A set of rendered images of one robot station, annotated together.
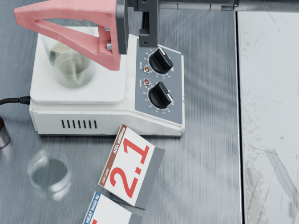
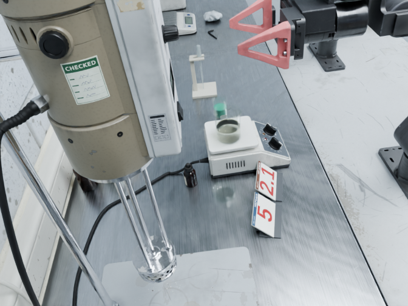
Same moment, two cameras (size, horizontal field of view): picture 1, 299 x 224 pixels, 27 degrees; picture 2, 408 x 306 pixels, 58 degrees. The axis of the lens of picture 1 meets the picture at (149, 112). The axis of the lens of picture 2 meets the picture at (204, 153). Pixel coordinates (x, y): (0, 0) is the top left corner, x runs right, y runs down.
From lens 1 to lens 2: 0.29 m
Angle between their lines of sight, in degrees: 16
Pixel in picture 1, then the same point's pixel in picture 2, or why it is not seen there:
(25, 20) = (243, 50)
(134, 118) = (265, 155)
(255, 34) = (310, 117)
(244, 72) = (311, 133)
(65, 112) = (228, 157)
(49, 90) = (218, 146)
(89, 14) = (277, 33)
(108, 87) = (249, 140)
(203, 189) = (309, 187)
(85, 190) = (246, 198)
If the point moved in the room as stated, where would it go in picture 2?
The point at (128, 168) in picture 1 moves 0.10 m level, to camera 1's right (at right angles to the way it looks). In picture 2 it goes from (267, 181) to (309, 174)
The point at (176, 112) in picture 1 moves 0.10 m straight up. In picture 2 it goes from (284, 152) to (286, 119)
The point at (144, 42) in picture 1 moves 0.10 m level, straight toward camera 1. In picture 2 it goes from (297, 55) to (321, 89)
